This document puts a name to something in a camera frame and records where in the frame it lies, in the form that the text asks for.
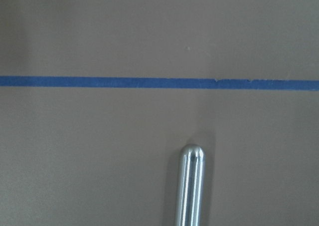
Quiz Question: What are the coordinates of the steel muddler black tip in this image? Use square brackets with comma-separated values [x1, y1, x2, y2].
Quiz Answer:
[174, 144, 205, 226]

